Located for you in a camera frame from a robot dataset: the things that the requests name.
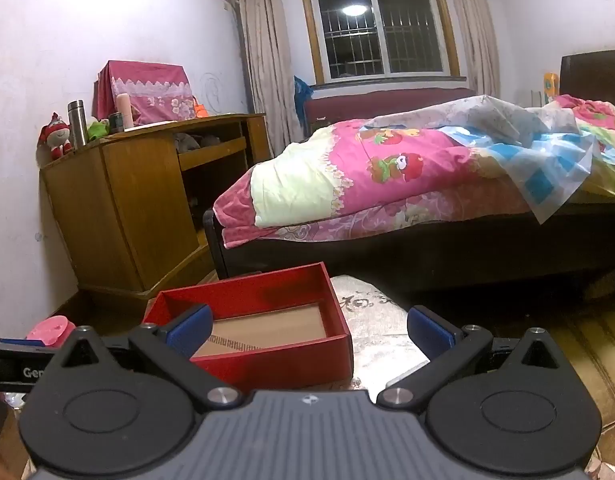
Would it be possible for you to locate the dark wooden headboard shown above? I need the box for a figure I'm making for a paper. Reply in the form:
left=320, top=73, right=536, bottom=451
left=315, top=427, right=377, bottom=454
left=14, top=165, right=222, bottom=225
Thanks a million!
left=560, top=50, right=615, bottom=111

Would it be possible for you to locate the television under pink cloth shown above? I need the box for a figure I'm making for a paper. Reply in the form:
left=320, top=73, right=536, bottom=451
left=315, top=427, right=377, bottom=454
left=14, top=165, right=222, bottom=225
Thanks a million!
left=91, top=60, right=199, bottom=126

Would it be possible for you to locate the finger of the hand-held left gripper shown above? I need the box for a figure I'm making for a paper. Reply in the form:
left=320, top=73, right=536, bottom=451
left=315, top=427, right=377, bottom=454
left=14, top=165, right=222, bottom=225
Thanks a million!
left=0, top=338, right=58, bottom=360

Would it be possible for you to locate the red cardboard box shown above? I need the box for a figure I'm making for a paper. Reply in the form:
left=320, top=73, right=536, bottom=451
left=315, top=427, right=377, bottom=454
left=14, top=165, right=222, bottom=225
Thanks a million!
left=142, top=261, right=355, bottom=393

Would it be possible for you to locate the steel thermos flask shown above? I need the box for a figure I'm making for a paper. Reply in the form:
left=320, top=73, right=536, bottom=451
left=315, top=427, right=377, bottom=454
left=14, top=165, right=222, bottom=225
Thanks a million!
left=67, top=100, right=88, bottom=151

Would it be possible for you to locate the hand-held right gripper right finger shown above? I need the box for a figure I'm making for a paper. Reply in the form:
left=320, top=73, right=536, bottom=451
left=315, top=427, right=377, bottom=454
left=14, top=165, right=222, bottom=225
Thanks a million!
left=376, top=305, right=574, bottom=409

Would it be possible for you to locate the beige bottle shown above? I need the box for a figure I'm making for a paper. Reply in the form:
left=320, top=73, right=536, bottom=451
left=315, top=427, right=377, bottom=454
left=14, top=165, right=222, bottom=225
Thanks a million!
left=116, top=93, right=134, bottom=131

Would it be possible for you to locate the wooden cabinet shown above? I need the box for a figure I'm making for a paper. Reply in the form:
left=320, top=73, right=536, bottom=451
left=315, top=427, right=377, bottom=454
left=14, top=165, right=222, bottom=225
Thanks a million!
left=40, top=112, right=268, bottom=302

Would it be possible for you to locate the brown bamboo mat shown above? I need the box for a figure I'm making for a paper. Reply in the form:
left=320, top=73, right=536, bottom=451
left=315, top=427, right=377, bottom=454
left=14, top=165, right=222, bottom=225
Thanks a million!
left=398, top=304, right=615, bottom=463

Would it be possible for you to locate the barred window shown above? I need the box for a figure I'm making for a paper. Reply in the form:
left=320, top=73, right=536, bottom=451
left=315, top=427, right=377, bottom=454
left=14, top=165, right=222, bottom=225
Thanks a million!
left=298, top=0, right=461, bottom=85

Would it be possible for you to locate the blue hanging cloth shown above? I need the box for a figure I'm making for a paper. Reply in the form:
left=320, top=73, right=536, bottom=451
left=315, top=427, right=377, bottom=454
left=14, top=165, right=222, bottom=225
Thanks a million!
left=293, top=75, right=315, bottom=127

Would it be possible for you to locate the beige curtain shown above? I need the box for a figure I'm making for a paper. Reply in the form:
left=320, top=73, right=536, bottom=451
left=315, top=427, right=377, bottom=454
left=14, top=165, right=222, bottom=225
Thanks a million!
left=446, top=0, right=503, bottom=99
left=234, top=0, right=304, bottom=161

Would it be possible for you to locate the plastic jar with pink lid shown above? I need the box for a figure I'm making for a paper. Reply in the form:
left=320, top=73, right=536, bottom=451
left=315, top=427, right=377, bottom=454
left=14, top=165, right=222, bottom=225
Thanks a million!
left=26, top=315, right=79, bottom=349

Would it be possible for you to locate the blue checkered sheet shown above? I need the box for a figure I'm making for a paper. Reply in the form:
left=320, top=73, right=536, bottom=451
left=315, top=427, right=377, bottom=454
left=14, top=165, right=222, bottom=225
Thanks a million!
left=366, top=94, right=596, bottom=226

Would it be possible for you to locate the red plush doll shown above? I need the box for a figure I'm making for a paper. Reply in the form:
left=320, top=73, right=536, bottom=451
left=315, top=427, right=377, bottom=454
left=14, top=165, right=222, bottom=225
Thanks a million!
left=36, top=112, right=73, bottom=164

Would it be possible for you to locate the green toy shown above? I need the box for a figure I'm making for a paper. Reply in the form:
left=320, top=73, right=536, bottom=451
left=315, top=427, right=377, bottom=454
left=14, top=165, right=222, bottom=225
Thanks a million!
left=86, top=117, right=111, bottom=142

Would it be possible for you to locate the bed with pink quilt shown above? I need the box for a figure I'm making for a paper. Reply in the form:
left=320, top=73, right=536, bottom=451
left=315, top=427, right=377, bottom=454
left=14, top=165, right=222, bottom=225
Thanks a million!
left=212, top=94, right=615, bottom=252

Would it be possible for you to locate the grey cloth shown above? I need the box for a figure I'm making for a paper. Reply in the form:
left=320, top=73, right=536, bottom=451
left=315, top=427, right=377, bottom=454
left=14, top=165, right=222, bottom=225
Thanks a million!
left=174, top=132, right=221, bottom=154

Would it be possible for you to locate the dark red bench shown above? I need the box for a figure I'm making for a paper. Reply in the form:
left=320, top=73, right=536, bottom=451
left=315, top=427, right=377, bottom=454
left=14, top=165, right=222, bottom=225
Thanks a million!
left=302, top=86, right=477, bottom=139

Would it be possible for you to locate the pale satin embroidered cloth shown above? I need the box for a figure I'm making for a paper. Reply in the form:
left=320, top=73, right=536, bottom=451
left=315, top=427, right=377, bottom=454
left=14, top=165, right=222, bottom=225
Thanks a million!
left=330, top=274, right=432, bottom=392

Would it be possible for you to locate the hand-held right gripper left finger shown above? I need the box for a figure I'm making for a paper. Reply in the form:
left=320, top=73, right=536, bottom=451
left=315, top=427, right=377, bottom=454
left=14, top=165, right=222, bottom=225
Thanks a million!
left=51, top=304, right=243, bottom=411

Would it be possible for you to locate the dark bed frame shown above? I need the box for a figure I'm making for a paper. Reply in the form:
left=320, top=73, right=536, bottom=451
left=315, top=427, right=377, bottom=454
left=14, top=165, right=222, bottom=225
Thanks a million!
left=202, top=199, right=615, bottom=297

